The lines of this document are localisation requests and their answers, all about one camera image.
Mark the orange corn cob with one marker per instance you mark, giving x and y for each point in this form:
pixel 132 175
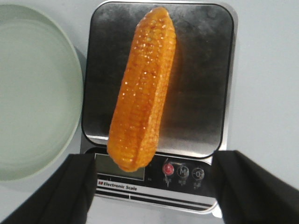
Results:
pixel 134 130

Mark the black silver electronic scale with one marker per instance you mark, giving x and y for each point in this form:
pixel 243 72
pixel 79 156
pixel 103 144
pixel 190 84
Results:
pixel 195 122

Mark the light green plate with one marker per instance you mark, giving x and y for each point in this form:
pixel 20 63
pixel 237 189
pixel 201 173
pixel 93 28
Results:
pixel 41 91

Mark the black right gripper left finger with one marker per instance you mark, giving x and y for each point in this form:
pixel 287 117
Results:
pixel 65 198

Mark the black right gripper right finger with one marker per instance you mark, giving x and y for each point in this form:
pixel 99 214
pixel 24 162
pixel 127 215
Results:
pixel 249 194

